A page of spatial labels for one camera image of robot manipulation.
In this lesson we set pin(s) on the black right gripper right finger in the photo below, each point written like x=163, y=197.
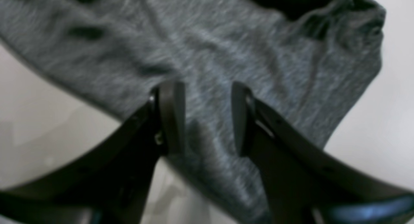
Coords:
x=303, y=184

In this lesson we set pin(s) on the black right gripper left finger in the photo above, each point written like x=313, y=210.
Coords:
x=110, y=183

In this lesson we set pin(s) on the grey t-shirt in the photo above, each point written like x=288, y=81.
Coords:
x=311, y=63

